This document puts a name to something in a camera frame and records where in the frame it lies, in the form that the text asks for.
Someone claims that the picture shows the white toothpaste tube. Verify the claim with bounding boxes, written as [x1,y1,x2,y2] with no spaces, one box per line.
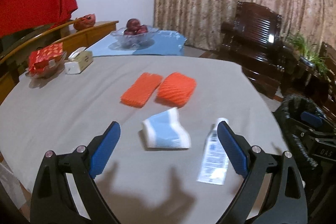
[198,118,229,185]

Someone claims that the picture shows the blue white paper packet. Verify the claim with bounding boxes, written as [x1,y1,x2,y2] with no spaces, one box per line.
[142,107,191,149]

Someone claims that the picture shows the orange foam net thick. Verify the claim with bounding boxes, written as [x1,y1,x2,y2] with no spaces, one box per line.
[157,72,197,107]

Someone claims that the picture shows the black lined trash bin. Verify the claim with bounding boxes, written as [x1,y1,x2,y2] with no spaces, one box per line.
[273,94,335,173]

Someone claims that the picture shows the dark wooden side table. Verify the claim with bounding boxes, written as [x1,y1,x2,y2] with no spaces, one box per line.
[279,56,330,107]

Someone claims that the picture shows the green potted plant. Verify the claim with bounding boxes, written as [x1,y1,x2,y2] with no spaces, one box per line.
[285,32,329,78]

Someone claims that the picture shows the dark wooden armchair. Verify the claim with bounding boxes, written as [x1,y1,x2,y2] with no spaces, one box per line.
[319,42,335,120]
[219,2,298,99]

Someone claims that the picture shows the grey tablecloth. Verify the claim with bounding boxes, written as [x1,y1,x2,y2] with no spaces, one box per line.
[1,56,287,223]

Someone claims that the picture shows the white tissue box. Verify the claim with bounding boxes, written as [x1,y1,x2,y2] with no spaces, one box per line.
[64,47,93,75]

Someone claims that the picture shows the red snack box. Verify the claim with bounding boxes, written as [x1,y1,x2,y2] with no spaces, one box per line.
[28,43,64,76]

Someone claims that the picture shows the wooden TV cabinet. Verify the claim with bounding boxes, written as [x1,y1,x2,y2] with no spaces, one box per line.
[1,20,119,102]

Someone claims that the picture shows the light blue tablecloth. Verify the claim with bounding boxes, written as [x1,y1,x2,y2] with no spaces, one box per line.
[87,30,187,57]

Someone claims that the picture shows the glass fruit bowl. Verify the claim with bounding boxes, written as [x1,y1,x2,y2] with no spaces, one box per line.
[108,26,159,51]

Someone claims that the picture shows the red basket on cabinet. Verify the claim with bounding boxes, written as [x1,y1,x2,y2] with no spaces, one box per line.
[73,14,96,31]

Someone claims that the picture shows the red apples in bowl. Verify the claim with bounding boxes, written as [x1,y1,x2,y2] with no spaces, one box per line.
[123,18,148,35]

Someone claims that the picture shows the red cloth cover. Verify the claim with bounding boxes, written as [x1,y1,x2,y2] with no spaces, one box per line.
[1,0,78,37]

